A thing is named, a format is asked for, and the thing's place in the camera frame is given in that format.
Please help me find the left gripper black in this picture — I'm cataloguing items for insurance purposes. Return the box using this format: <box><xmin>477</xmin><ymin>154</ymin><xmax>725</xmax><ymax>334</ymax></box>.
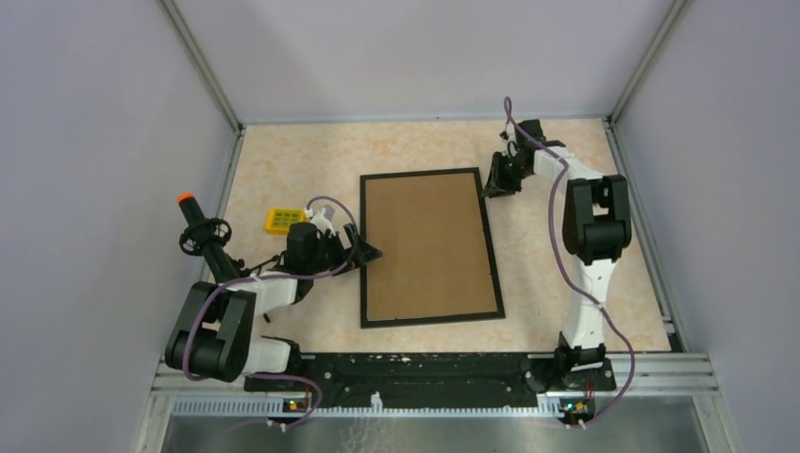
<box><xmin>308</xmin><ymin>223</ymin><xmax>382</xmax><ymax>276</ymax></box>

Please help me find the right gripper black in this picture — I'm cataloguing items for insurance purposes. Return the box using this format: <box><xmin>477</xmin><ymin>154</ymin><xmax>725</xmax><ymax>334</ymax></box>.
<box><xmin>482</xmin><ymin>152</ymin><xmax>532</xmax><ymax>200</ymax></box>

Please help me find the brown frame backing board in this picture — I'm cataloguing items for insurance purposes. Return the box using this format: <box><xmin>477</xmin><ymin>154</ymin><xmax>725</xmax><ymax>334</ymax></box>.
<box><xmin>364</xmin><ymin>172</ymin><xmax>500</xmax><ymax>323</ymax></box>

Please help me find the black picture frame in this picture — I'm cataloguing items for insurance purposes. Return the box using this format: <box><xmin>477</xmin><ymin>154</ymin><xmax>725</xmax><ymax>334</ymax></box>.
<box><xmin>358</xmin><ymin>166</ymin><xmax>507</xmax><ymax>330</ymax></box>

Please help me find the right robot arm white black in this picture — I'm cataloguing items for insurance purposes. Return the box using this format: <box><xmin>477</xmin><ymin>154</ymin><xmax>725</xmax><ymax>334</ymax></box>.
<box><xmin>482</xmin><ymin>120</ymin><xmax>632</xmax><ymax>389</ymax></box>

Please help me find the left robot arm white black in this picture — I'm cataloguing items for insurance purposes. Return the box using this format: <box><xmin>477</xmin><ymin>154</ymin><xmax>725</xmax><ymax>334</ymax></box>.
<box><xmin>164</xmin><ymin>219</ymin><xmax>383</xmax><ymax>391</ymax></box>

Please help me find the yellow small tray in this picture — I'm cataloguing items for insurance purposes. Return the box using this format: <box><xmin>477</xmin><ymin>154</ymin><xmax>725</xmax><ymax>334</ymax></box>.
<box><xmin>264</xmin><ymin>208</ymin><xmax>308</xmax><ymax>235</ymax></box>

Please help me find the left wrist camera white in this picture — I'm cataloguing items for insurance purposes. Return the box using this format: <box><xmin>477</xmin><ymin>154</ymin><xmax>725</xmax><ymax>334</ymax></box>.
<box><xmin>304</xmin><ymin>205</ymin><xmax>335</xmax><ymax>233</ymax></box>

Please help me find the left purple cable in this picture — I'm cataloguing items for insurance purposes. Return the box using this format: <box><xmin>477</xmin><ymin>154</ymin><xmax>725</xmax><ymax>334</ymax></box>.
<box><xmin>181</xmin><ymin>195</ymin><xmax>360</xmax><ymax>432</ymax></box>

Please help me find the purple cable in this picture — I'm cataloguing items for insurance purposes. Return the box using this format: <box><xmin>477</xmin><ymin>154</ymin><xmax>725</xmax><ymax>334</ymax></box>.
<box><xmin>181</xmin><ymin>195</ymin><xmax>360</xmax><ymax>432</ymax></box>
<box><xmin>503</xmin><ymin>95</ymin><xmax>637</xmax><ymax>429</ymax></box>

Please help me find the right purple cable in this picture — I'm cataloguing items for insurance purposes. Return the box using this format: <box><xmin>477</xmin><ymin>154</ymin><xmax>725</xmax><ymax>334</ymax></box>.
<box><xmin>503</xmin><ymin>95</ymin><xmax>637</xmax><ymax>429</ymax></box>

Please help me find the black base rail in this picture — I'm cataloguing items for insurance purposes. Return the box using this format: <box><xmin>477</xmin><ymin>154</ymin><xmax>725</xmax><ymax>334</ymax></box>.
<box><xmin>243</xmin><ymin>353</ymin><xmax>617</xmax><ymax>410</ymax></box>

